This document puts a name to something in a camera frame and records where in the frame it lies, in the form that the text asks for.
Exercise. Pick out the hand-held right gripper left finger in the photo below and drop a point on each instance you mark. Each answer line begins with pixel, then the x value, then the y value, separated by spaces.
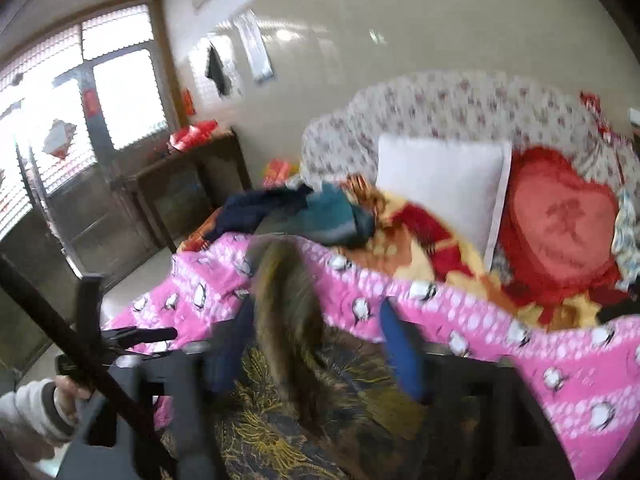
pixel 231 350

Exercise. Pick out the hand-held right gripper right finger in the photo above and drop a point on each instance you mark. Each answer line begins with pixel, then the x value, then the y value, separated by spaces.
pixel 402 355

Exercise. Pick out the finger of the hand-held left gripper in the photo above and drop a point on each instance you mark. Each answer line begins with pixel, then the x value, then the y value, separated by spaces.
pixel 140 336
pixel 88 305

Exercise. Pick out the dark yellow-patterned garment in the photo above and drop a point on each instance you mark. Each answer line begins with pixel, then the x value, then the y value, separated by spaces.
pixel 305 340

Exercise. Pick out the person's left forearm white sleeve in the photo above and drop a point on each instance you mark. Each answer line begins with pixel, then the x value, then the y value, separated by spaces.
pixel 27 412

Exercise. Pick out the person's left hand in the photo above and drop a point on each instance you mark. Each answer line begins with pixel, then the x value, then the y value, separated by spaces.
pixel 66 397

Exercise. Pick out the black pole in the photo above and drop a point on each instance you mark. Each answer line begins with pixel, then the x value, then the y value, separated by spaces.
pixel 75 355

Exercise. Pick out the pink printed blanket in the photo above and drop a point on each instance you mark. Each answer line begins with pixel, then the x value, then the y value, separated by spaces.
pixel 500 345

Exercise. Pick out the yellow and red blanket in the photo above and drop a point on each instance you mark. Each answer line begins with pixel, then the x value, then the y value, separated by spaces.
pixel 425 240

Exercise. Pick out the navy blue garment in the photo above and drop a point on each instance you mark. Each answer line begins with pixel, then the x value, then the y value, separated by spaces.
pixel 250 210

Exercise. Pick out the dark wooden table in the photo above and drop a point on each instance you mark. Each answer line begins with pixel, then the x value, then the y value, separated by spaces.
pixel 175 185

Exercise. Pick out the teal garment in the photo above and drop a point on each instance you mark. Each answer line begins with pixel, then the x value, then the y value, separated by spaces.
pixel 332 215

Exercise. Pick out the white pillow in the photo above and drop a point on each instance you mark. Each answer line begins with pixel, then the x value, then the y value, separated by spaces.
pixel 440 185

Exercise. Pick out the red and yellow packet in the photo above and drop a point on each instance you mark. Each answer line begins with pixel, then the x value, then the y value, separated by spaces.
pixel 277 170

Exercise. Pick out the red plastic bag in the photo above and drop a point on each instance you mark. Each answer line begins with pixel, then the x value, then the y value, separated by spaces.
pixel 192 136

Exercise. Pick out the red heart-shaped pillow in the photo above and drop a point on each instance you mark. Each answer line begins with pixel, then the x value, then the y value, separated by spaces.
pixel 557 230

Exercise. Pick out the floral covered headboard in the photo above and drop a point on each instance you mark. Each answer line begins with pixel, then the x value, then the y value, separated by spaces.
pixel 450 105

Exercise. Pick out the light patterned cloth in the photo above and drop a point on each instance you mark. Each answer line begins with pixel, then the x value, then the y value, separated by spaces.
pixel 626 230

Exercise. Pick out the black hanging cloth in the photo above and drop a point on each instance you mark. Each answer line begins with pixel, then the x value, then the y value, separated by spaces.
pixel 217 71

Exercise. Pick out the window with door frame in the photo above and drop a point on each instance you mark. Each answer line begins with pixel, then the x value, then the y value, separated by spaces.
pixel 75 110

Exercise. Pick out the wall calendar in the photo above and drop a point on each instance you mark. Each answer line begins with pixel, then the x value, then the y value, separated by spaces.
pixel 255 50

